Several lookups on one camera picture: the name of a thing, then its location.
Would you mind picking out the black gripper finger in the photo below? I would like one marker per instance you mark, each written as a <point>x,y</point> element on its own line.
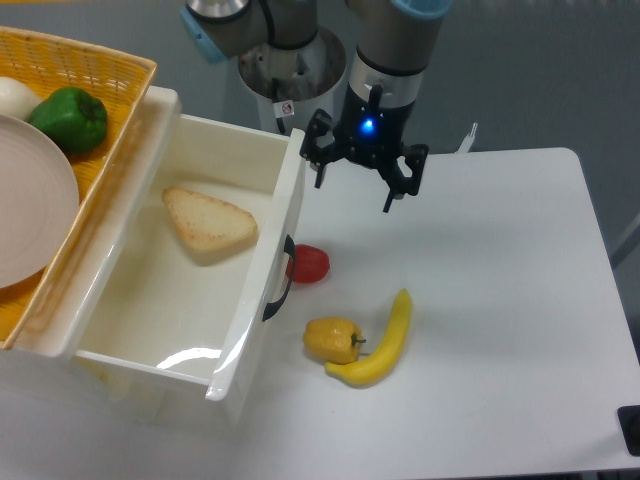
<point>323,144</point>
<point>403,173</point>

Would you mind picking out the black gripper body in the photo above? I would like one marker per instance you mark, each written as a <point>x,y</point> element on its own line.
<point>372,138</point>

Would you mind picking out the triangle toasted bread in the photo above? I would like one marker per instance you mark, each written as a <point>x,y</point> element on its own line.
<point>211,229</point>

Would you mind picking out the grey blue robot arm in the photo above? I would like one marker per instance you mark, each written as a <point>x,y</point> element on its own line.
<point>345,73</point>

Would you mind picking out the white upper drawer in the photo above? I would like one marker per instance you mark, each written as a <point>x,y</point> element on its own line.
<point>162,317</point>

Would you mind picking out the white drawer cabinet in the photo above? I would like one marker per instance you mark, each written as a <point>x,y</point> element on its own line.
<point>43,359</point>

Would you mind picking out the red bell pepper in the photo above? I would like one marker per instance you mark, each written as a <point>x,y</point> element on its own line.
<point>312,265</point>

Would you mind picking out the yellow bell pepper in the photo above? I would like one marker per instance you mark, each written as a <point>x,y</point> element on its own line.
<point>333,339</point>

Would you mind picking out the yellow banana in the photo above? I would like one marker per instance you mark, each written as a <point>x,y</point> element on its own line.
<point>384,358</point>

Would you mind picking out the yellow woven basket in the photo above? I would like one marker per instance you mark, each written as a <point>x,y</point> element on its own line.
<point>46,63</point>

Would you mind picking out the green bell pepper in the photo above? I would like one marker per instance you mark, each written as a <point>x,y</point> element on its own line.
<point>73,119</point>

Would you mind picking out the pink round plate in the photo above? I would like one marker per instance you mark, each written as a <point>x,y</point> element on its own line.
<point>39,200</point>

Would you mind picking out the white onion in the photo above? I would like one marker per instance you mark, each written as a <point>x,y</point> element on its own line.
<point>17,100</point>

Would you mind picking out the black corner object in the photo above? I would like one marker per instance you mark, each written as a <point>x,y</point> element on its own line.
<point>629,420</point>

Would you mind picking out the black drawer handle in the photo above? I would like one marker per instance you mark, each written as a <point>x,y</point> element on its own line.
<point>285,270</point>

